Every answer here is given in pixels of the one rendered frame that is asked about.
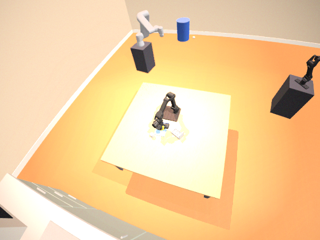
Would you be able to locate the white dish rack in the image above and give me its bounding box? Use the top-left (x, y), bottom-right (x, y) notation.
top-left (171, 128), bottom-right (184, 140)

